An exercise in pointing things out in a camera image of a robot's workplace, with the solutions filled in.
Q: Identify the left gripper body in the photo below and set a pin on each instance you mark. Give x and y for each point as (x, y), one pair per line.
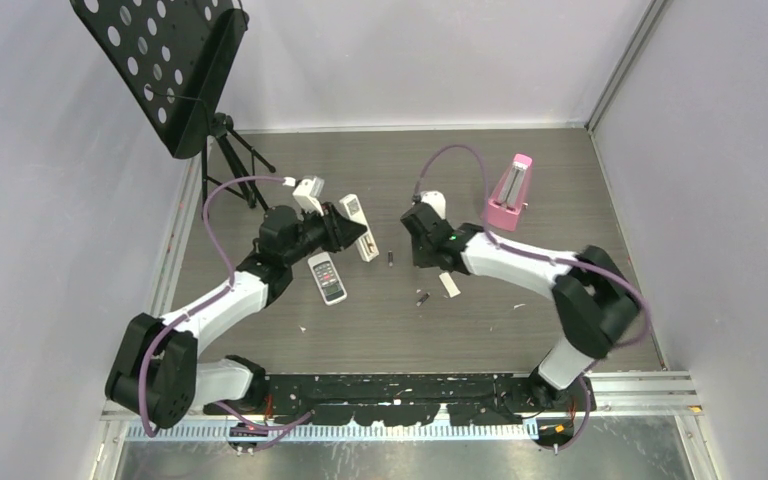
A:
(310, 233)

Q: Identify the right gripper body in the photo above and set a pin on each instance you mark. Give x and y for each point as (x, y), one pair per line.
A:
(422, 254)

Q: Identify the white battery cover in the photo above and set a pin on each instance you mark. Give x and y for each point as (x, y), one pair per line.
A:
(449, 285)

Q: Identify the purple black battery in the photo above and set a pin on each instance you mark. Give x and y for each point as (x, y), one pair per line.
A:
(422, 299)

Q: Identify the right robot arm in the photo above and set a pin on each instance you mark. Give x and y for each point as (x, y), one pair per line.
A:
(594, 302)

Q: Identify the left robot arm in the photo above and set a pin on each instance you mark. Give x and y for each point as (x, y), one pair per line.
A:
(157, 373)

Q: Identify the small white remote control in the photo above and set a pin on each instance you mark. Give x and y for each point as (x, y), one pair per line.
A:
(327, 279)

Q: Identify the pink metronome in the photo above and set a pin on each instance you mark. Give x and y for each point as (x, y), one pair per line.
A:
(509, 198)

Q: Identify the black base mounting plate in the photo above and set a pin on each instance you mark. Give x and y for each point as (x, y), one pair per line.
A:
(404, 399)

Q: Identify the black perforated music stand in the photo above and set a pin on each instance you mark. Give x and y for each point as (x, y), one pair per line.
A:
(175, 58)

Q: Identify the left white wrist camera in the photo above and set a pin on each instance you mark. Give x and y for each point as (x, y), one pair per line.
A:
(306, 192)

